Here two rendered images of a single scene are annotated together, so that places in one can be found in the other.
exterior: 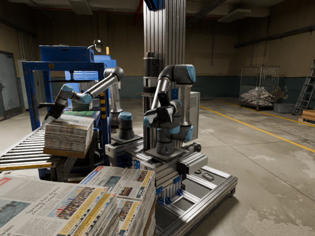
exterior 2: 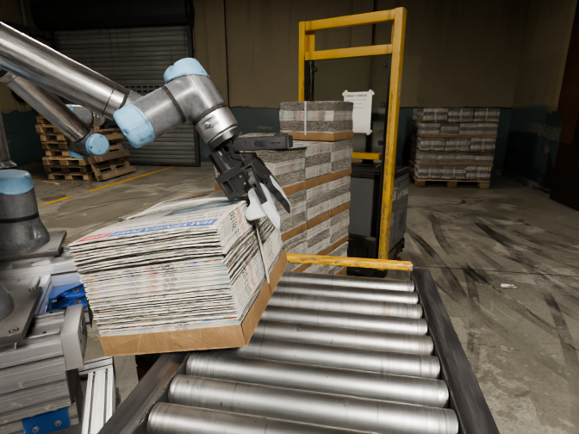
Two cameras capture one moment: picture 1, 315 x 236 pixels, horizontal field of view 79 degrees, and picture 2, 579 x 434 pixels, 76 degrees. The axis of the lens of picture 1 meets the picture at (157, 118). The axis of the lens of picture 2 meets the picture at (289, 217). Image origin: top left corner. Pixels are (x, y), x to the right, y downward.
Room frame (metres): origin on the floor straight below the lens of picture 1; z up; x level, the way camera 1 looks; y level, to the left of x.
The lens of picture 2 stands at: (2.15, 1.16, 1.23)
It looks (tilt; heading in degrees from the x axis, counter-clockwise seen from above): 16 degrees down; 201
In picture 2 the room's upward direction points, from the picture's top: straight up
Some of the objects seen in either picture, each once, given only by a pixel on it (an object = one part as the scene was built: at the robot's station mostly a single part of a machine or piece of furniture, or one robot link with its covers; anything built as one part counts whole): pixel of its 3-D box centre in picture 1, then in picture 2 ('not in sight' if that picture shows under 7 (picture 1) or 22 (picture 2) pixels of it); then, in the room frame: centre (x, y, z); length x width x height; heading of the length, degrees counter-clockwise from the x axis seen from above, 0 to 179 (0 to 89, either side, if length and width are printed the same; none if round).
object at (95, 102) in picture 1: (87, 106); not in sight; (3.91, 1.43, 0.75); 1.53 x 0.64 x 0.10; 11
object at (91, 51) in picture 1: (70, 55); not in sight; (2.80, 1.22, 1.65); 0.60 x 0.45 x 0.20; 101
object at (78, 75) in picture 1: (97, 87); not in sight; (5.48, 1.68, 1.04); 1.51 x 1.30 x 2.07; 11
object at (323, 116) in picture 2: not in sight; (314, 202); (-0.18, 0.45, 0.65); 0.39 x 0.30 x 1.29; 79
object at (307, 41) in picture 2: not in sight; (305, 145); (-0.67, 0.21, 0.97); 0.09 x 0.09 x 1.75; 79
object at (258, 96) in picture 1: (257, 88); not in sight; (7.91, -4.08, 0.85); 1.21 x 0.83 x 1.71; 11
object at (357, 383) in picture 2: (46, 145); (310, 380); (1.62, 0.99, 0.77); 0.47 x 0.05 x 0.05; 101
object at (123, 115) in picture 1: (125, 119); not in sight; (1.75, 0.30, 0.98); 0.13 x 0.12 x 0.14; 46
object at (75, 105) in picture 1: (82, 101); not in sight; (3.36, 1.33, 0.93); 0.38 x 0.30 x 0.26; 11
